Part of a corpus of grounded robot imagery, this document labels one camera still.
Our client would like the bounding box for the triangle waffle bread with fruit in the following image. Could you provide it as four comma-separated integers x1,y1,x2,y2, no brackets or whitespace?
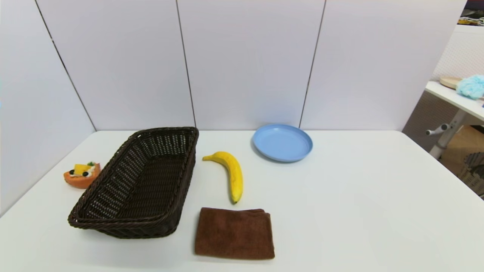
63,162,101,189

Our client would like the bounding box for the folded brown towel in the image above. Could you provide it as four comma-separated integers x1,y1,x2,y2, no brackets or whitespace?
194,207,275,260

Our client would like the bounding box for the white perforated partition panel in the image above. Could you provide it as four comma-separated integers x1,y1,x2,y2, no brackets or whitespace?
402,25,484,141

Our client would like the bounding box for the blue plastic plate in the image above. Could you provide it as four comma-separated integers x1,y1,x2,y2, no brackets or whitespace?
252,124,313,163

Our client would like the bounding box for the dark brown wicker basket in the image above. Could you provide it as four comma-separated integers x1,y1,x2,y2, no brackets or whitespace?
68,127,200,239

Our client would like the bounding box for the grey woven bin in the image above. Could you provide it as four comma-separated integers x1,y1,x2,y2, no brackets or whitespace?
459,152,484,199

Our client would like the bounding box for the yellow banana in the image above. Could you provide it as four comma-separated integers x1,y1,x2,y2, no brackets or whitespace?
202,151,244,205

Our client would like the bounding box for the light blue fluffy sponge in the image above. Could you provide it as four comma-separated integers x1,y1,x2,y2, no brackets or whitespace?
456,74,484,100

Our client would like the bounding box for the round wooden plate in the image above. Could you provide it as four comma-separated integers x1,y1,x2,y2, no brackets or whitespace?
439,77,462,90

